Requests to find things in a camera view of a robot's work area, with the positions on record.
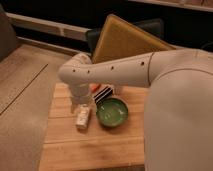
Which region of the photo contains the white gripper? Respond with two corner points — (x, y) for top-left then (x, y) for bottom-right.
(69, 84), (94, 112)

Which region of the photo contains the orange pepper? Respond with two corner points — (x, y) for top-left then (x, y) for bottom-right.
(90, 84), (100, 92)

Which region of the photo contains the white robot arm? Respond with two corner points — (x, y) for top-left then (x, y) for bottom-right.
(59, 49), (213, 171)

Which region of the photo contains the black white striped cup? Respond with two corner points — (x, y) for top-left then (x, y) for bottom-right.
(94, 86), (113, 103)

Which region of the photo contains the green ceramic bowl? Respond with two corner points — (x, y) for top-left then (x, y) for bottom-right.
(96, 98), (129, 127)

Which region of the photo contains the white plastic bottle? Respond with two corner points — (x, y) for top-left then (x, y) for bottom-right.
(76, 104), (91, 129)

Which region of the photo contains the yellow cushion board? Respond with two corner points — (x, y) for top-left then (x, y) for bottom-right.
(92, 14), (174, 63)

